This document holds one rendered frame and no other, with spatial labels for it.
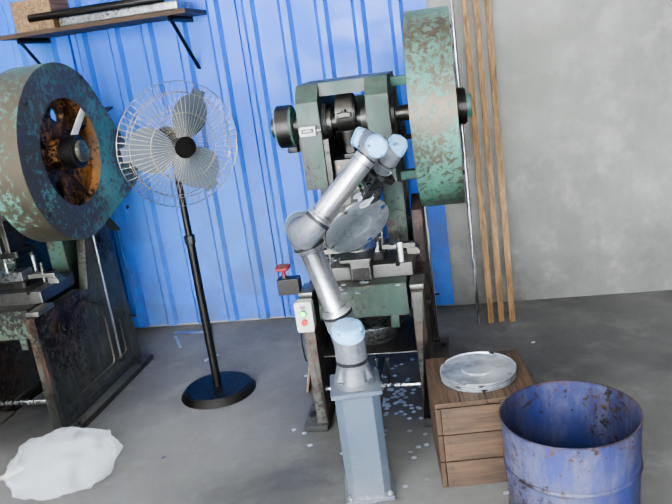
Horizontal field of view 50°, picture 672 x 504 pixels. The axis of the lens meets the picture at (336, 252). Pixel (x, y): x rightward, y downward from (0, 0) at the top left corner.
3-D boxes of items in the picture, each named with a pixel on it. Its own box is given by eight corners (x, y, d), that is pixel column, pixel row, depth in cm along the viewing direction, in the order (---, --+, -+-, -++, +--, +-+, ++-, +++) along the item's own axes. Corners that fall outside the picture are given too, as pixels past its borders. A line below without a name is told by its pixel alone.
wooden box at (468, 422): (545, 478, 269) (540, 393, 259) (443, 488, 271) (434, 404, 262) (521, 424, 307) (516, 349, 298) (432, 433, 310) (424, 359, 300)
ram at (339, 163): (373, 222, 313) (365, 154, 305) (339, 225, 315) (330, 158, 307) (377, 213, 329) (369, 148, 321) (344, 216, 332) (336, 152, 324)
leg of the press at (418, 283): (450, 426, 314) (430, 226, 290) (423, 427, 316) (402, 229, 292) (449, 341, 401) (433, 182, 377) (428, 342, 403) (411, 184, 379)
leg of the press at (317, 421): (329, 431, 323) (300, 238, 299) (304, 432, 325) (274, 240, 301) (354, 347, 410) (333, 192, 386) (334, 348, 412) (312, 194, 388)
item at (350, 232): (344, 261, 304) (343, 260, 305) (398, 218, 301) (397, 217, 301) (314, 235, 280) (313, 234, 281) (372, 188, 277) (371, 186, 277)
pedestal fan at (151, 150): (260, 414, 346) (201, 77, 304) (134, 421, 358) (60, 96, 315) (307, 318, 464) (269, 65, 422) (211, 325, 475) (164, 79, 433)
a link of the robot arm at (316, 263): (337, 355, 268) (281, 224, 253) (332, 341, 283) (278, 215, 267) (367, 343, 269) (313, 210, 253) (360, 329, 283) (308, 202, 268)
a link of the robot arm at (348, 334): (337, 367, 256) (332, 332, 253) (332, 352, 269) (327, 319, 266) (371, 361, 258) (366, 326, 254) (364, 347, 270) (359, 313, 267)
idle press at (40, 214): (102, 452, 332) (6, 64, 286) (-82, 456, 352) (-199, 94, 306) (214, 324, 476) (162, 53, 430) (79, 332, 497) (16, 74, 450)
